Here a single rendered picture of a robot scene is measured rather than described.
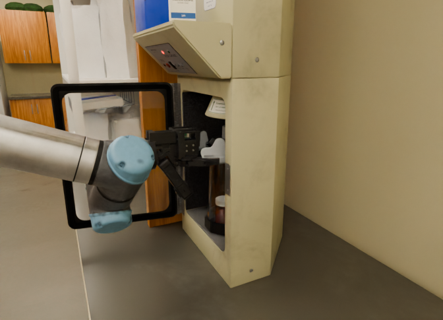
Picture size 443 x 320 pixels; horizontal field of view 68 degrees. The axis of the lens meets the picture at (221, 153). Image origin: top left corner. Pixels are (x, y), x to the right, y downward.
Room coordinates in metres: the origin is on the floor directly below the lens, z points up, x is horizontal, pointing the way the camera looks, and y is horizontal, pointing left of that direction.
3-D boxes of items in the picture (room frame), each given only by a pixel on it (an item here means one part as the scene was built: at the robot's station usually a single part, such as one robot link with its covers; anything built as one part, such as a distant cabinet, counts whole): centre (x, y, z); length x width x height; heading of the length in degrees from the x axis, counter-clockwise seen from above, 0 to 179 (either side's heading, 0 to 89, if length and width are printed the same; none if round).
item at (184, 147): (0.74, 0.11, 1.25); 0.12 x 0.08 x 0.09; 116
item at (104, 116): (0.88, 0.28, 1.19); 0.30 x 0.01 x 0.40; 107
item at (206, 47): (0.77, 0.10, 1.46); 0.32 x 0.11 x 0.10; 27
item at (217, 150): (0.74, 0.00, 1.24); 0.09 x 0.03 x 0.06; 92
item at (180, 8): (0.72, 0.08, 1.54); 0.05 x 0.05 x 0.06; 12
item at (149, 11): (0.86, 0.15, 1.56); 0.10 x 0.10 x 0.09; 27
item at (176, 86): (0.92, 0.12, 1.19); 0.03 x 0.02 x 0.39; 27
